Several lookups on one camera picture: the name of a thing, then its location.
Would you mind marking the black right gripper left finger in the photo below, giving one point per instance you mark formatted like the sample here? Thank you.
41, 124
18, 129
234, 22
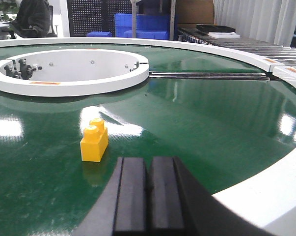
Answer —
121, 208

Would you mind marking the yellow toy brick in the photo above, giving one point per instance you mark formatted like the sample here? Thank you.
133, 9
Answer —
94, 141

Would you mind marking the black tray on conveyor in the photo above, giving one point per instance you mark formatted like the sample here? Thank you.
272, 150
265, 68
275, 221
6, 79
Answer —
205, 28

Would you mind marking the metal seam strip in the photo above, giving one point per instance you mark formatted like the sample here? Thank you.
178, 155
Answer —
209, 75

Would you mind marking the black perforated panel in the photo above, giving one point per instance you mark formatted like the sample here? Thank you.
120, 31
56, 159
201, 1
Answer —
86, 16

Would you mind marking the roller conveyor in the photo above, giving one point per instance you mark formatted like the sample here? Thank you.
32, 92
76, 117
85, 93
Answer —
283, 54

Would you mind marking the blue stacked crates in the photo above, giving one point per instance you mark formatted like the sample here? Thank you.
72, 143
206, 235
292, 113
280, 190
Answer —
147, 26

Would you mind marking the white outer ring guard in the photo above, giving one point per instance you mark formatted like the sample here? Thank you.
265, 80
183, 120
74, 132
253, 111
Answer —
237, 137

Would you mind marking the white ring guard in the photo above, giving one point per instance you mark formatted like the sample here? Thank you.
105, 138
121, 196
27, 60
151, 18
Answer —
237, 137
72, 72

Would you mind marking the small blue crate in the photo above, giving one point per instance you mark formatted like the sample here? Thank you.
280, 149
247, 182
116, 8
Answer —
99, 34

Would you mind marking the black office chair with jacket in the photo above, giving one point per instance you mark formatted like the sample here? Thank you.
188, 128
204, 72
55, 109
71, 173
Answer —
33, 19

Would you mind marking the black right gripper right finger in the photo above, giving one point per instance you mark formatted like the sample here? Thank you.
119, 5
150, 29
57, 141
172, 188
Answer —
180, 206

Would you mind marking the white inner ring guard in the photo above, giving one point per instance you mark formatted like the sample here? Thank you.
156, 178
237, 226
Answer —
72, 72

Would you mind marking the white foam sheet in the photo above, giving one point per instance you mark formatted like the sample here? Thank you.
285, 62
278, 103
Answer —
224, 35

